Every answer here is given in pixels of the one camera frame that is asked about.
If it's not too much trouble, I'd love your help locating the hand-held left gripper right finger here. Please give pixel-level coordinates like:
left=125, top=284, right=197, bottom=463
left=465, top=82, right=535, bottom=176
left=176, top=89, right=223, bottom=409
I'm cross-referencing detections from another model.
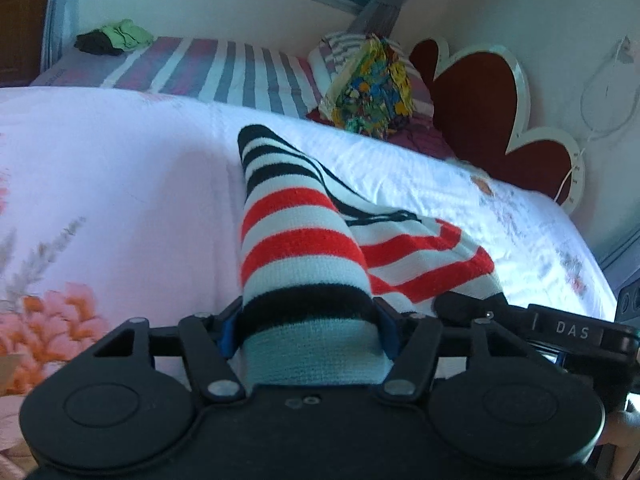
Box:
left=372, top=297, right=543, bottom=402

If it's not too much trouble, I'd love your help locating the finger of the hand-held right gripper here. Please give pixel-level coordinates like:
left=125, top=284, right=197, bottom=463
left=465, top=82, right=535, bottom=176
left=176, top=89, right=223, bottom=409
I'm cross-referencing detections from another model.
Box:
left=432, top=291, right=535, bottom=325

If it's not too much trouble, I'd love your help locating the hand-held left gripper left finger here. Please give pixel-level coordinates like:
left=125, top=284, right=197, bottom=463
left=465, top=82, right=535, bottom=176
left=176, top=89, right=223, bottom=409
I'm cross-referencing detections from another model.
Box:
left=92, top=297, right=247, bottom=404

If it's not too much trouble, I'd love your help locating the red white black striped sock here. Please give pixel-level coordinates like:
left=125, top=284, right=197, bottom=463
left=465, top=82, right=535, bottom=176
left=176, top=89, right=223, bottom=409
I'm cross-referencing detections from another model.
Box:
left=235, top=124, right=507, bottom=402

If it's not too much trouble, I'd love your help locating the dark bedside cabinet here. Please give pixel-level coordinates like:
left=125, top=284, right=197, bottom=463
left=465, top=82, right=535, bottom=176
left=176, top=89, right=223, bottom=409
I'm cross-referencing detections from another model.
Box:
left=597, top=240, right=640, bottom=322

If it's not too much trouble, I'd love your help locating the white floral bed blanket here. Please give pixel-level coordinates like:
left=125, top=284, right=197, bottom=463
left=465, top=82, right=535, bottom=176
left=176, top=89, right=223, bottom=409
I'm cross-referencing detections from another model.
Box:
left=0, top=87, right=617, bottom=480

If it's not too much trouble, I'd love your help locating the red heart-shaped headboard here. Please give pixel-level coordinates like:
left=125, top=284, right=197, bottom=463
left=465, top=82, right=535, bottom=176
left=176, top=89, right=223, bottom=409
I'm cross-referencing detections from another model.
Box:
left=409, top=37, right=587, bottom=207

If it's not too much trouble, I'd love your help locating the colourful patterned pillow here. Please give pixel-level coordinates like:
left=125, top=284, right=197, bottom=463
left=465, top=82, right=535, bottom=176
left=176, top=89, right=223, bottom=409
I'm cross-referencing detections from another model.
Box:
left=320, top=34, right=417, bottom=139

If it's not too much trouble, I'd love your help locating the purple striped bed sheet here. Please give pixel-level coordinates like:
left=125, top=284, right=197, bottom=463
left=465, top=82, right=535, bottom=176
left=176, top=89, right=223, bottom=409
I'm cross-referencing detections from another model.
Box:
left=30, top=35, right=456, bottom=161

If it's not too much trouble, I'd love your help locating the striped pillow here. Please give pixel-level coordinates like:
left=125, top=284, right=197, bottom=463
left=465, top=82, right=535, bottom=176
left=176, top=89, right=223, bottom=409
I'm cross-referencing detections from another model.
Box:
left=307, top=31, right=436, bottom=126

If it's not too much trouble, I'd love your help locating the green cloth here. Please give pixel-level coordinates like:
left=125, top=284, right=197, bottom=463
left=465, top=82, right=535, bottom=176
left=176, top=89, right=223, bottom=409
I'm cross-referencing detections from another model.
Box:
left=97, top=19, right=155, bottom=54

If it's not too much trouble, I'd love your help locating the black cloth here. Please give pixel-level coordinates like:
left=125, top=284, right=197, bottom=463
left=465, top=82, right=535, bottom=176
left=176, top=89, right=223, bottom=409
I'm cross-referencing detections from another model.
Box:
left=75, top=30, right=124, bottom=57

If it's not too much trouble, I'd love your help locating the grey curtain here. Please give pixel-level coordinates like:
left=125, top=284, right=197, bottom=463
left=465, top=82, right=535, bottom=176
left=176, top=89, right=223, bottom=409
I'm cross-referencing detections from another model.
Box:
left=347, top=0, right=447, bottom=44

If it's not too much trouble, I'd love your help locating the sheer pale curtain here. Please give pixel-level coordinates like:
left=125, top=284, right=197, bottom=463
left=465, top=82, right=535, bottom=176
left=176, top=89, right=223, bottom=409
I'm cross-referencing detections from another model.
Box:
left=41, top=0, right=68, bottom=70

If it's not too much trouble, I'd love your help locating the brown wooden door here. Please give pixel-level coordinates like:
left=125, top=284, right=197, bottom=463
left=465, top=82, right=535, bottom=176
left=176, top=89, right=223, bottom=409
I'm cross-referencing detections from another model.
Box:
left=0, top=0, right=57, bottom=87

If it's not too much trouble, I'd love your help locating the white wall cable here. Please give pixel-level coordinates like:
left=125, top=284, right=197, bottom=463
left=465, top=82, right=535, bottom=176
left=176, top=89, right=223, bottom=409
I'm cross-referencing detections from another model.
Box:
left=554, top=35, right=640, bottom=206

